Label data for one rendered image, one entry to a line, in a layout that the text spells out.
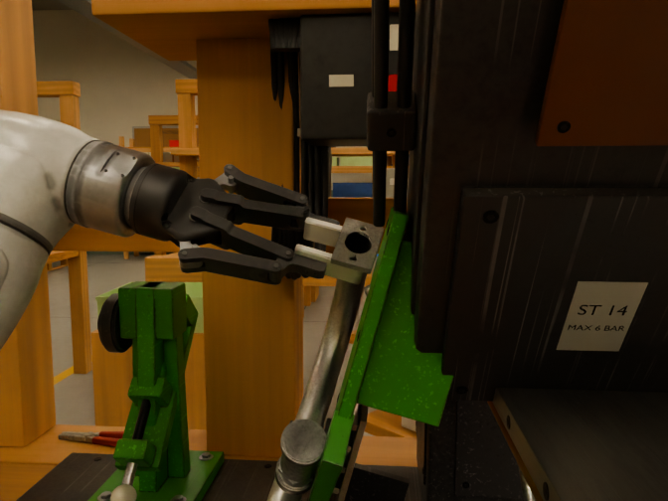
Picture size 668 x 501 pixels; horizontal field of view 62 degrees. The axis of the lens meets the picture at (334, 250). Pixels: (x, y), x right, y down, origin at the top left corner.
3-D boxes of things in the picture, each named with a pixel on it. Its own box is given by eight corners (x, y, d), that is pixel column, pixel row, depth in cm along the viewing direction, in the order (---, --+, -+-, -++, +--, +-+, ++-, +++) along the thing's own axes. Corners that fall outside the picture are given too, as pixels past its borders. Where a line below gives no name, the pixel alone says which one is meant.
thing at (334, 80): (438, 138, 67) (441, 9, 66) (299, 139, 69) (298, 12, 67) (429, 146, 80) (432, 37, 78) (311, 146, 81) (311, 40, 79)
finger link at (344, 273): (296, 243, 54) (294, 249, 54) (366, 262, 54) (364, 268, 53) (294, 259, 57) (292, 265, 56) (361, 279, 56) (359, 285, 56)
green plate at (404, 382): (422, 491, 45) (499, 240, 42) (323, 461, 45) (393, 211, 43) (414, 430, 56) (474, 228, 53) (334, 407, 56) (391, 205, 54)
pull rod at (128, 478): (130, 517, 61) (128, 466, 61) (105, 515, 62) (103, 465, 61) (151, 489, 67) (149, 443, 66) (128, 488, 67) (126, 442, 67)
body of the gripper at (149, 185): (115, 203, 52) (211, 230, 51) (156, 143, 57) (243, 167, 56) (130, 250, 58) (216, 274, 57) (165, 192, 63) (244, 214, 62)
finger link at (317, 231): (302, 239, 58) (304, 234, 59) (367, 256, 58) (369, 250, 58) (304, 221, 56) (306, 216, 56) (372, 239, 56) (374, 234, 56)
